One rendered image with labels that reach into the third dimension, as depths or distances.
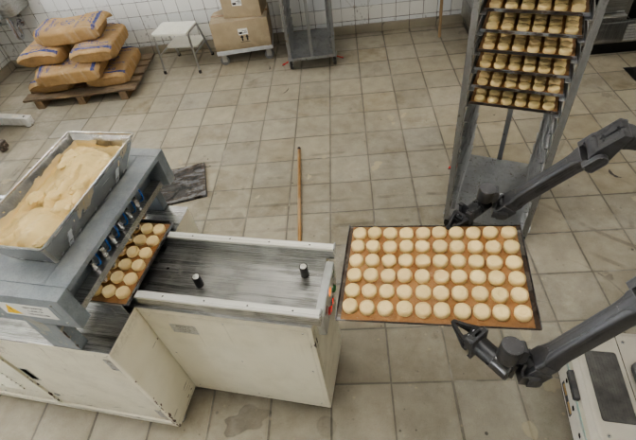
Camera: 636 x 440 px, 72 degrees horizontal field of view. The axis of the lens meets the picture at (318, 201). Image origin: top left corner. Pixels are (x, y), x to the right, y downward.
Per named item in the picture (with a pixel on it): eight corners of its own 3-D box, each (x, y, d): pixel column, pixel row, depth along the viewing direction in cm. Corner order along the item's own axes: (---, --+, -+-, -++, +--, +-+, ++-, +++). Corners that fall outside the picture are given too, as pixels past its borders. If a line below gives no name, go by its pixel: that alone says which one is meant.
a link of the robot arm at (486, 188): (506, 220, 159) (505, 202, 164) (516, 202, 149) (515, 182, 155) (472, 216, 161) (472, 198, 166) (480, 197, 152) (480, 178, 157)
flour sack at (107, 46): (114, 62, 426) (107, 46, 414) (73, 69, 427) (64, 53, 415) (132, 32, 477) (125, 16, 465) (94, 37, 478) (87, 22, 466)
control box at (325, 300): (317, 334, 163) (313, 315, 154) (328, 281, 180) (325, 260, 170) (327, 335, 163) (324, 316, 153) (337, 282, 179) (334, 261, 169)
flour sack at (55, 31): (35, 50, 431) (25, 34, 419) (49, 33, 461) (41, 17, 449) (106, 40, 430) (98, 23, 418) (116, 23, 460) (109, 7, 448)
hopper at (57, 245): (-10, 270, 140) (-41, 242, 130) (85, 158, 178) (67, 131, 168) (66, 278, 134) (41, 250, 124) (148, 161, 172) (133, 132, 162)
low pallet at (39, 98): (28, 110, 457) (22, 101, 449) (59, 72, 514) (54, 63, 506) (138, 97, 450) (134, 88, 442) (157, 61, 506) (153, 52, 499)
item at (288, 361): (199, 394, 224) (125, 299, 161) (221, 332, 247) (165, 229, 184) (333, 415, 209) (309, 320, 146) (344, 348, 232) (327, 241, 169)
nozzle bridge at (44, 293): (28, 343, 158) (-35, 291, 135) (125, 202, 208) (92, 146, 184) (108, 355, 151) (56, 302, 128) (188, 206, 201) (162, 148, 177)
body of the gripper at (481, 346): (465, 355, 128) (485, 374, 123) (467, 338, 121) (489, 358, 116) (480, 341, 130) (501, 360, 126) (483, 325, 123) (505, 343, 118)
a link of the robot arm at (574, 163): (614, 163, 126) (608, 136, 133) (599, 154, 125) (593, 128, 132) (503, 225, 160) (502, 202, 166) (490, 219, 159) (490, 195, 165)
